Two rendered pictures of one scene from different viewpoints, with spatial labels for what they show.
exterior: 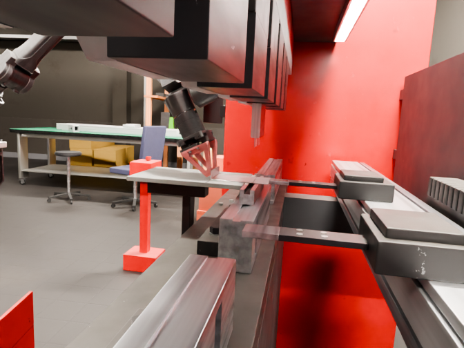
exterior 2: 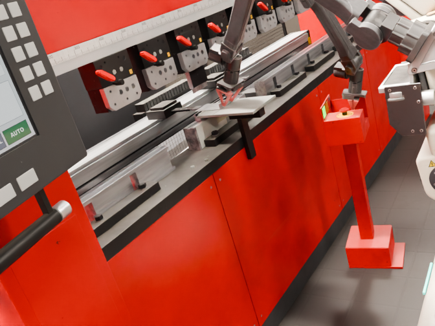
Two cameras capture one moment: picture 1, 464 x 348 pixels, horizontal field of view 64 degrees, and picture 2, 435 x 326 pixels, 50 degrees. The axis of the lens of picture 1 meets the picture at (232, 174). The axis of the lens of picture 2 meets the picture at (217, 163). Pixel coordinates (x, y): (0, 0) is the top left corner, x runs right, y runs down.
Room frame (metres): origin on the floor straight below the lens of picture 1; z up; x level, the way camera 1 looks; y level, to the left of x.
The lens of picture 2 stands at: (2.49, 0.89, 1.47)
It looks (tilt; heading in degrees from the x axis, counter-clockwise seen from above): 21 degrees down; 211
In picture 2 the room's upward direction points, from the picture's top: 17 degrees counter-clockwise
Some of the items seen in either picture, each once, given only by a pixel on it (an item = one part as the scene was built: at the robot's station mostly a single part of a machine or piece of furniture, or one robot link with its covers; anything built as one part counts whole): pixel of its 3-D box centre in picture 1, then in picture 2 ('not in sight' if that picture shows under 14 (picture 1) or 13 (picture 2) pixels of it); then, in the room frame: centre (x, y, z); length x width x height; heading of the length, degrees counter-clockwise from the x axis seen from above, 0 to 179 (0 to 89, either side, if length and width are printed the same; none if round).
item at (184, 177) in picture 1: (193, 177); (235, 106); (0.89, 0.09, 1.00); 0.26 x 0.18 x 0.01; 80
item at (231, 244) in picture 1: (250, 217); (218, 120); (0.81, -0.05, 0.92); 0.39 x 0.06 x 0.10; 170
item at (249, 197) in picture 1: (253, 188); (211, 108); (0.83, -0.05, 0.99); 0.20 x 0.03 x 0.03; 170
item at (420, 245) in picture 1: (349, 233); (225, 78); (0.44, -0.15, 1.01); 0.26 x 0.12 x 0.05; 80
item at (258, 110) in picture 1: (257, 125); (197, 78); (0.86, -0.05, 1.13); 0.10 x 0.02 x 0.10; 170
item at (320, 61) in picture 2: not in sight; (320, 61); (-0.12, 0.18, 0.89); 0.30 x 0.05 x 0.03; 170
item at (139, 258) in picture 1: (145, 213); not in sight; (2.66, 0.62, 0.42); 0.25 x 0.20 x 0.83; 80
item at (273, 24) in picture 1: (250, 53); (213, 34); (0.69, -0.02, 1.26); 0.15 x 0.09 x 0.17; 170
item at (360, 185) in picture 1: (327, 181); (176, 108); (0.83, -0.22, 1.01); 0.26 x 0.12 x 0.05; 80
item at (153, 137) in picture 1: (137, 166); not in sight; (4.48, 1.16, 0.50); 0.58 x 0.55 x 0.99; 84
